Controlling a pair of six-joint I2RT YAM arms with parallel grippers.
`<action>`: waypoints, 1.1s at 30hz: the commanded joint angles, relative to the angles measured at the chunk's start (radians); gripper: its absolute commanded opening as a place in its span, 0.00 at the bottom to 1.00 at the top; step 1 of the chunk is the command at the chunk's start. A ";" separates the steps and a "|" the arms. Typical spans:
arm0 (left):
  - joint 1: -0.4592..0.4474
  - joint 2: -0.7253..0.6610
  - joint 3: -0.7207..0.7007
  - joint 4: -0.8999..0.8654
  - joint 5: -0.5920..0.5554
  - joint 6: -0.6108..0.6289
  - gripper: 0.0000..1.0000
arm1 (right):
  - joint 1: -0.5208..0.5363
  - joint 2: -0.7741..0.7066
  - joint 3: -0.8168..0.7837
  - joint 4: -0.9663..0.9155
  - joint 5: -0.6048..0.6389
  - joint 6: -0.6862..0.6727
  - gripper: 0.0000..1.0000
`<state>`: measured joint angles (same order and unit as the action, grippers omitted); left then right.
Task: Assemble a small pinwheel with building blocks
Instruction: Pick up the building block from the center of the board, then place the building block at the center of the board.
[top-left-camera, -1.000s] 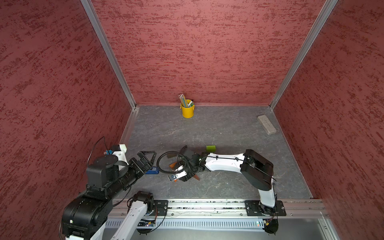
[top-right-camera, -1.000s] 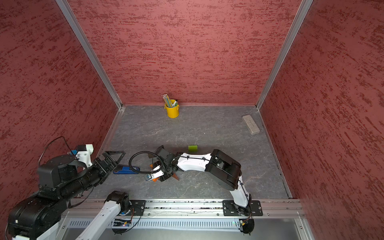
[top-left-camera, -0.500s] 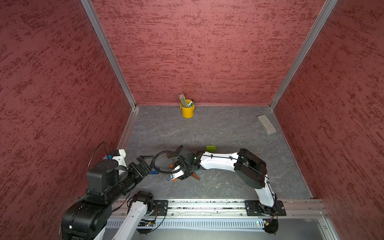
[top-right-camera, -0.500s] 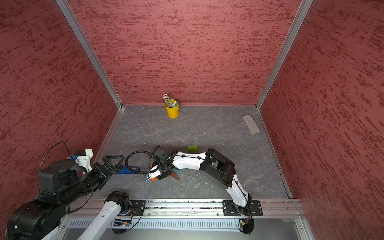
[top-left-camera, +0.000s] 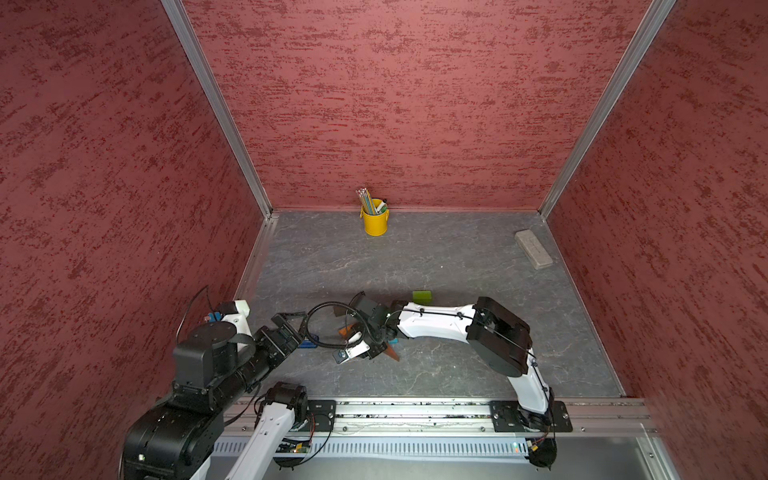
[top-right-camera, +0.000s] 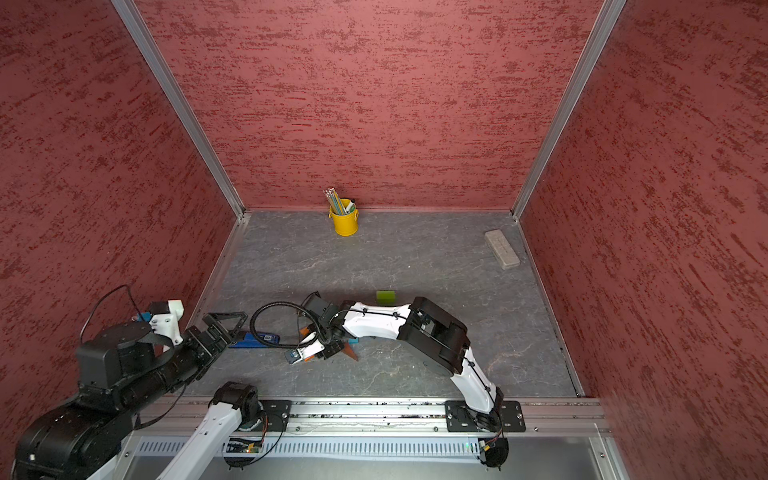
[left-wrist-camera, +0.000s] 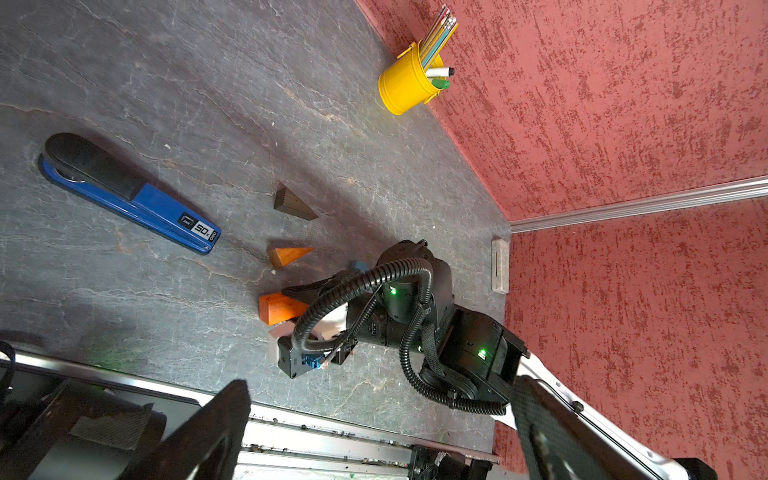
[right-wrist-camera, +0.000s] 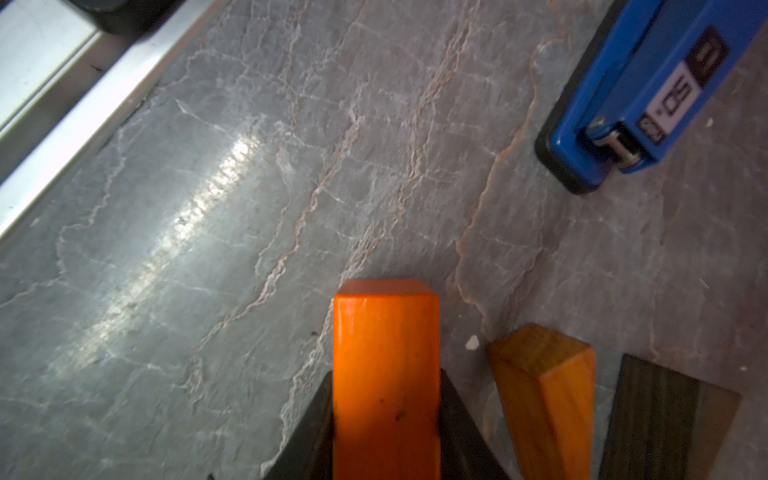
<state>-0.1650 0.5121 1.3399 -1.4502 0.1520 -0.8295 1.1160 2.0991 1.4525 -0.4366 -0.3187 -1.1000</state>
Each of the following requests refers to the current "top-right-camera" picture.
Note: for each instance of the aluminium corner post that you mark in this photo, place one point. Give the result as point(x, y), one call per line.
point(139, 31)
point(604, 24)

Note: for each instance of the white slotted cable duct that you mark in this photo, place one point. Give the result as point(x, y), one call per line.
point(448, 449)

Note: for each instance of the aluminium corner post left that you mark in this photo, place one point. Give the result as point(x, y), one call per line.
point(139, 31)

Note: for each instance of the aluminium corner post right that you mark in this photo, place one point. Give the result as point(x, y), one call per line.
point(604, 24)

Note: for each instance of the green rectangular block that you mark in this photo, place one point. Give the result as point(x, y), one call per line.
point(386, 297)

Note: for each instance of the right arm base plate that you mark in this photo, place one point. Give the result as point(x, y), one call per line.
point(507, 417)

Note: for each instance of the red brown triangle block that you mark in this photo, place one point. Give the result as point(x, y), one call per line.
point(351, 353)

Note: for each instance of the aluminium front rail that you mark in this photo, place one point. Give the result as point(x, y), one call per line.
point(425, 417)

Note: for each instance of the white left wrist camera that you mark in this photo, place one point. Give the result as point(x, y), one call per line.
point(164, 317)

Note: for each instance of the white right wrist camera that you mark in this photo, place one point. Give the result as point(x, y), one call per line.
point(308, 348)

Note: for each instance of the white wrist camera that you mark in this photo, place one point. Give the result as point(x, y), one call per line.
point(308, 348)
point(164, 317)

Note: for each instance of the pencils in bucket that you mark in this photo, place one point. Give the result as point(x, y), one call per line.
point(335, 202)

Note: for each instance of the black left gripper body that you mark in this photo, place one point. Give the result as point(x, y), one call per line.
point(197, 346)

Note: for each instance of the grey marbled pencil case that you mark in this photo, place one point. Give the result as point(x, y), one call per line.
point(502, 249)

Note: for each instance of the yellow metal pencil bucket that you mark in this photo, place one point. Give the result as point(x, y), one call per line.
point(347, 224)

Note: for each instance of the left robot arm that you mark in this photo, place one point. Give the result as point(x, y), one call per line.
point(123, 370)

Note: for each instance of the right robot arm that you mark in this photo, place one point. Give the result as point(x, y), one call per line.
point(437, 339)

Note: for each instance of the blue black utility knife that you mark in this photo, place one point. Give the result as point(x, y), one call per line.
point(246, 340)

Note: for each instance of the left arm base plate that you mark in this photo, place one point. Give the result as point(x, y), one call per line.
point(277, 412)

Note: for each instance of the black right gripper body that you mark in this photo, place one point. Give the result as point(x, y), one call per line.
point(332, 343)

